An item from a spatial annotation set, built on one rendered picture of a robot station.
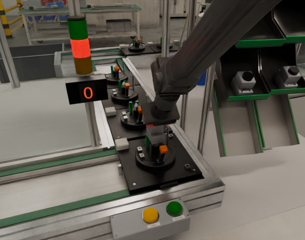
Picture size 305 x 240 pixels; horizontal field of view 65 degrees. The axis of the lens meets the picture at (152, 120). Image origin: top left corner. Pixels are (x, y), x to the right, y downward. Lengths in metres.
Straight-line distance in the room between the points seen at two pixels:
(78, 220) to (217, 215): 0.42
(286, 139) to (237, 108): 0.21
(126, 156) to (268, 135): 0.51
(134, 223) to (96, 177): 0.26
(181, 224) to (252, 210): 0.28
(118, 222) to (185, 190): 0.22
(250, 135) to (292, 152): 0.34
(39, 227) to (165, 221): 0.33
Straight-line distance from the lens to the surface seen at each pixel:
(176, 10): 9.77
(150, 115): 0.67
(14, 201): 0.89
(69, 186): 0.87
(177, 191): 0.77
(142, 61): 1.95
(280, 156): 1.15
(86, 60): 0.74
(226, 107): 0.90
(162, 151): 0.73
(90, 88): 0.77
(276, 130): 0.98
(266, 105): 0.99
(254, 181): 1.00
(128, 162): 0.83
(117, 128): 1.00
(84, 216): 0.72
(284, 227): 0.90
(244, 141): 0.89
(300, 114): 2.01
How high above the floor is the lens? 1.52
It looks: 32 degrees down
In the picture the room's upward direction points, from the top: straight up
